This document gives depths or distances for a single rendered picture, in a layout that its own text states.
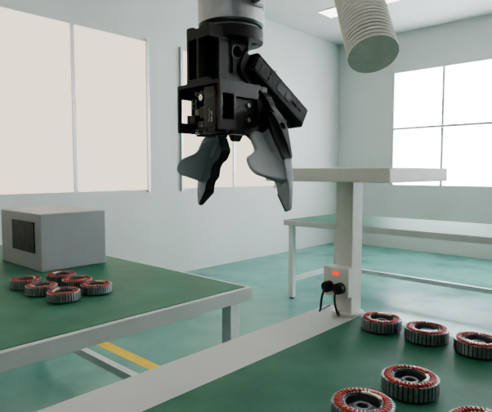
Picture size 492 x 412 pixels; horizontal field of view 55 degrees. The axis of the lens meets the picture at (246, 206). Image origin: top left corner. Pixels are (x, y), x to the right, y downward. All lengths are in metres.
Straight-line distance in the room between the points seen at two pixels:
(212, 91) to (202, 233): 5.43
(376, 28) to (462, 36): 6.06
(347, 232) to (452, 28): 6.39
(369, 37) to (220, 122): 1.12
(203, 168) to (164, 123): 4.95
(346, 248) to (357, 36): 0.66
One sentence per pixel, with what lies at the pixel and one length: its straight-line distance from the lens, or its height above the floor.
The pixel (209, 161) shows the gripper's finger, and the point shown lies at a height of 1.21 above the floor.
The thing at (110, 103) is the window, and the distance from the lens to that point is 5.17.
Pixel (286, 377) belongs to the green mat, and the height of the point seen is 0.75.
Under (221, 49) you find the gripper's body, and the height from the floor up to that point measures 1.32.
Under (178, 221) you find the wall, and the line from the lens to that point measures 5.66.
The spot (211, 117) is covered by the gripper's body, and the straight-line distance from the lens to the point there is 0.51.
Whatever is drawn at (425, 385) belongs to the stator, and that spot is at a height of 0.79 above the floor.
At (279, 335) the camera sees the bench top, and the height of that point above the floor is 0.75.
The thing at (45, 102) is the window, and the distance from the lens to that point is 4.85.
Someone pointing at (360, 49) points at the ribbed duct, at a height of 1.58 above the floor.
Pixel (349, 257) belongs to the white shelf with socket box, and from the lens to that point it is 1.51.
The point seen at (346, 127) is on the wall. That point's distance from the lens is 8.22.
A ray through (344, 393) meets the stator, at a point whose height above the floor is 0.79.
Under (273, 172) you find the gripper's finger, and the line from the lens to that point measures 0.50.
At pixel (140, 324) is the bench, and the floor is 0.72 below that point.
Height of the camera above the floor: 1.19
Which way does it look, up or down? 4 degrees down
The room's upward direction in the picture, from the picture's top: straight up
